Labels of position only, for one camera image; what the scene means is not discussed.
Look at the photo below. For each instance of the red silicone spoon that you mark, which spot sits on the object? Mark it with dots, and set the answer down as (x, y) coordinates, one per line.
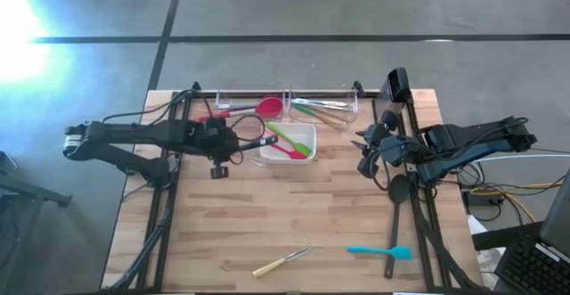
(296, 154)

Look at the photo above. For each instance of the black power box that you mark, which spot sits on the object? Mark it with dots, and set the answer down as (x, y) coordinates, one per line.
(478, 197)

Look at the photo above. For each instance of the grey metal utensil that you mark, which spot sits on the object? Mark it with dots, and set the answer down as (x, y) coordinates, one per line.
(334, 107)

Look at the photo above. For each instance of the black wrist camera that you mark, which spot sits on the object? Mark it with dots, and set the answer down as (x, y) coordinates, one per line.
(219, 170)
(368, 168)

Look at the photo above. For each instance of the blue silicone spatula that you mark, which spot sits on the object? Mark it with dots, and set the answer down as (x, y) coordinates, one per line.
(396, 253)

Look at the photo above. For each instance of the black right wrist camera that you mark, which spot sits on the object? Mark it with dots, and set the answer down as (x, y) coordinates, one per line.
(368, 168)

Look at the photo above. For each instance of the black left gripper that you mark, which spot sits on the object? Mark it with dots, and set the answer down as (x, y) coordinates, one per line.
(220, 139)

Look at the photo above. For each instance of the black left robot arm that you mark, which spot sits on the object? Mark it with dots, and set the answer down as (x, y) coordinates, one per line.
(133, 132)

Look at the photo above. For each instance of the black floor stand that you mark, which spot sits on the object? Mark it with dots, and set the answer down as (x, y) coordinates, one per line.
(35, 192)

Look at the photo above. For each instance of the white paper sheet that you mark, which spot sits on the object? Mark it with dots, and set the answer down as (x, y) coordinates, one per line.
(490, 259)

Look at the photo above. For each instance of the pink silicone spatula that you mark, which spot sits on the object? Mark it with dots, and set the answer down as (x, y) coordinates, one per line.
(269, 132)

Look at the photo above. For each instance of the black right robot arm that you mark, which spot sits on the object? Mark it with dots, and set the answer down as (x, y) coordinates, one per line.
(467, 145)

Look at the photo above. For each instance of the red spoon with metal neck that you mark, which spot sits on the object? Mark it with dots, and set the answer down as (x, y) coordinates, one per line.
(269, 107)

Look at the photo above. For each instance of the white rectangular plastic bin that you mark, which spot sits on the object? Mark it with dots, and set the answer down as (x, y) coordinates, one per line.
(271, 157)

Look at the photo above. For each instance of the black solid spoon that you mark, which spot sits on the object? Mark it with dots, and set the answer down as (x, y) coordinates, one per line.
(398, 190)

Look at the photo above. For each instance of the black laptop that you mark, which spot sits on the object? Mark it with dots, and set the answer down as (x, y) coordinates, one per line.
(530, 268)

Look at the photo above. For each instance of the black aluminium frame rail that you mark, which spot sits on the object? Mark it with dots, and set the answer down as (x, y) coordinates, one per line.
(372, 94)
(424, 232)
(162, 223)

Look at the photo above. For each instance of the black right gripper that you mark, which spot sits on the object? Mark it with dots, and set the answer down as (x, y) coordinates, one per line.
(396, 150)

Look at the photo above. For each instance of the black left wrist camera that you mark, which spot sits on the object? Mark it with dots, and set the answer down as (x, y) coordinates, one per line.
(219, 170)

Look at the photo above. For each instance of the black frame corner bracket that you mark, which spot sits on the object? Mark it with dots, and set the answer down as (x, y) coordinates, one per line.
(196, 86)
(359, 89)

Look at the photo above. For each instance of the clear plastic bin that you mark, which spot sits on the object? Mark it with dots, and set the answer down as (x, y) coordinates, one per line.
(352, 117)
(222, 101)

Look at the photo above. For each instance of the green silicone spatula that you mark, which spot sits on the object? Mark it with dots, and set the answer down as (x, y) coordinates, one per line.
(303, 148)

